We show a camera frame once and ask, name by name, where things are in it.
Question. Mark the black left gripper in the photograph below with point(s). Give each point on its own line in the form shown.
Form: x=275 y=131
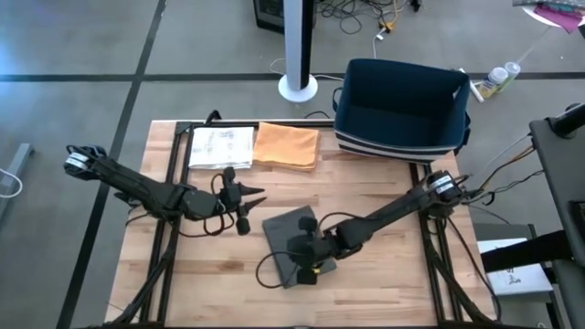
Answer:
x=230 y=194

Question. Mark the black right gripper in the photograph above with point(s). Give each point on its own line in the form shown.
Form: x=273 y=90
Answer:
x=320 y=244

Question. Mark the grey towel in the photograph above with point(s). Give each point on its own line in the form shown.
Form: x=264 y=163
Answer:
x=279 y=228

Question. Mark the white checked towel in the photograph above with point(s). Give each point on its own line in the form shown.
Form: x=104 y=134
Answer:
x=221 y=148

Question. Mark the yellow towel with white tags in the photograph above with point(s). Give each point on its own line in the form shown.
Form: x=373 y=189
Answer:
x=285 y=146

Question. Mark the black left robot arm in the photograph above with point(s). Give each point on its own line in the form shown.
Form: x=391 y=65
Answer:
x=137 y=187

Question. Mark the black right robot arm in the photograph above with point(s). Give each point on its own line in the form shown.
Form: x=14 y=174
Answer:
x=402 y=205

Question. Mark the white black tower fan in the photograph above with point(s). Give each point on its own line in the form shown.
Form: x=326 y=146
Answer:
x=297 y=45

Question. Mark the navy white striped fabric basket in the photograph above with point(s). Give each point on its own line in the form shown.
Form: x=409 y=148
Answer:
x=402 y=100

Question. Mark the black floor box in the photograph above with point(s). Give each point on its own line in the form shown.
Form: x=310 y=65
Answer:
x=269 y=13

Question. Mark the white paper sheet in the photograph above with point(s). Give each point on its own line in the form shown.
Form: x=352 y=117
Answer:
x=516 y=269

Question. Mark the white plastic stick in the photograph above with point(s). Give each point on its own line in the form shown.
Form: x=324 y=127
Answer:
x=477 y=94

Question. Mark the grey metal stand leg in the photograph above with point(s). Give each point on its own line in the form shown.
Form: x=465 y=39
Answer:
x=20 y=157

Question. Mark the white wipes container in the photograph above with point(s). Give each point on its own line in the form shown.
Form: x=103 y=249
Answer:
x=492 y=81

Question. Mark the dark grey desk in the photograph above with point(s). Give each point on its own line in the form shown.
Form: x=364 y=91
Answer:
x=562 y=173

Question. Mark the clear plastic container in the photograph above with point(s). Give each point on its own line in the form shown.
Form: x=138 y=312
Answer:
x=512 y=69

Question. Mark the magenta cloth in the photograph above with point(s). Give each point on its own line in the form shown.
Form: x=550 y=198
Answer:
x=560 y=16

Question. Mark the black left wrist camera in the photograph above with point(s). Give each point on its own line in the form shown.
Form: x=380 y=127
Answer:
x=242 y=226

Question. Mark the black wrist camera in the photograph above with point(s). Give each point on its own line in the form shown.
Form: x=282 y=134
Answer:
x=307 y=276
x=242 y=226

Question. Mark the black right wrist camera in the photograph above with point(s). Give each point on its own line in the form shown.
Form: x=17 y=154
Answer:
x=307 y=276

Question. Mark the black aluminium table frame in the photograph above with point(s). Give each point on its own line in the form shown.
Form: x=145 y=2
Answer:
x=185 y=137

